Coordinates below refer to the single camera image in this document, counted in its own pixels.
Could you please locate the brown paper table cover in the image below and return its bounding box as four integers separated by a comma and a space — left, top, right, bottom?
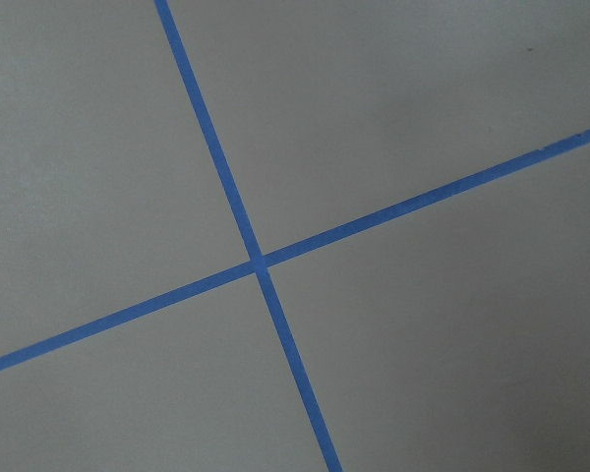
0, 1, 590, 471

